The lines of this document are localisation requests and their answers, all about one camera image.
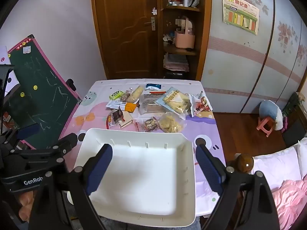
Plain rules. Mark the clear bag yellow pastries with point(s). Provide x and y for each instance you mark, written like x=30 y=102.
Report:
x=176 y=101

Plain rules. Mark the stack of folded cloths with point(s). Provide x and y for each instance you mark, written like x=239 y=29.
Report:
x=175 y=62

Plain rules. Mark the red white cartoon snack packet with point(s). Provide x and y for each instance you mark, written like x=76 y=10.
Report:
x=200 y=105

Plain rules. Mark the blue white snack packet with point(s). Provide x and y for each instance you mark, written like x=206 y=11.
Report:
x=153 y=86

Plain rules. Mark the pink plastic stool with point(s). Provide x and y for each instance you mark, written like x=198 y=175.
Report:
x=263 y=124

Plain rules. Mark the floral sliding wardrobe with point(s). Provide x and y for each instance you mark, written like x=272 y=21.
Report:
x=239 y=64

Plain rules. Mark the white pillow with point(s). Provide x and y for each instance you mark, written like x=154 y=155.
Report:
x=278 y=165

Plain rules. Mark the brown wooden door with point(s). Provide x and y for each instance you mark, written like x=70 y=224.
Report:
x=124 y=28

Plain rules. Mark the brown snowflake snack packet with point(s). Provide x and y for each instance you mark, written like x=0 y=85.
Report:
x=116 y=118

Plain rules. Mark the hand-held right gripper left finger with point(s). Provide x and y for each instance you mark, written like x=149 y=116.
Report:
x=100 y=167

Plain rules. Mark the blue white plush cushion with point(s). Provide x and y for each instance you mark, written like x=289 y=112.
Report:
x=269 y=111

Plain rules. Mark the green snack packet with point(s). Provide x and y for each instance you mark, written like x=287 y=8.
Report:
x=116 y=95

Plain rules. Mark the white plastic tray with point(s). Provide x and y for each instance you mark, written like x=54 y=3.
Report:
x=144 y=172

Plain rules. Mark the clear mixed nuts packet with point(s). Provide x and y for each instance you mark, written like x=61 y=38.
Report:
x=150 y=124

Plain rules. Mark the orange white snack bar packet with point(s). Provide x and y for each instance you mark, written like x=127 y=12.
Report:
x=120 y=105

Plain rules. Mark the white plastic door hook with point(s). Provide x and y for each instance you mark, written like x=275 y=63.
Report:
x=154 y=11

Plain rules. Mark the white spotted paper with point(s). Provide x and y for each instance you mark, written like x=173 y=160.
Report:
x=3 y=52

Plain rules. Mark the pink storage basket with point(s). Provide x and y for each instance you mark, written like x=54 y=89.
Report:
x=184 y=39

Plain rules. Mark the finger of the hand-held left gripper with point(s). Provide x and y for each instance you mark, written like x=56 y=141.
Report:
x=28 y=129
x=68 y=140

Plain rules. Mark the thin red strip packet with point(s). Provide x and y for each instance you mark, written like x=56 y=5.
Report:
x=157 y=92

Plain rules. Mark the person's left hand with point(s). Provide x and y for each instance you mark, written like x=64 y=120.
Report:
x=25 y=203

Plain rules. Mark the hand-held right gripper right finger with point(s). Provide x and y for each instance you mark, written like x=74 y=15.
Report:
x=208 y=170

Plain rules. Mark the green chalkboard with pink frame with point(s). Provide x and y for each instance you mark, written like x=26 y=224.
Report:
x=40 y=88

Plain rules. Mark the round wooden bedpost knob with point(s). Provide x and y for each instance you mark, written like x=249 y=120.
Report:
x=244 y=163

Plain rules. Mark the wall poster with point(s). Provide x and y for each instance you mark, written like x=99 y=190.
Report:
x=241 y=12

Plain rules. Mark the small clear brown snack packet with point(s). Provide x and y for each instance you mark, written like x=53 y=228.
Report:
x=125 y=96

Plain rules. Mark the pink blanket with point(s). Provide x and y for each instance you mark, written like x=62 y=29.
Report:
x=292 y=196

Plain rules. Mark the wooden corner shelf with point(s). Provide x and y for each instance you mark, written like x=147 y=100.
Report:
x=202 y=40

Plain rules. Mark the dark cabinet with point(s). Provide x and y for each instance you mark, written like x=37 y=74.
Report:
x=293 y=110

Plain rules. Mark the clear bag of yellow crisps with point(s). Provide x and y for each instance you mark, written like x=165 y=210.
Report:
x=171 y=124

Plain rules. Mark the large clear brown snack bag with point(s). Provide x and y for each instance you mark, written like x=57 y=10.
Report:
x=150 y=105

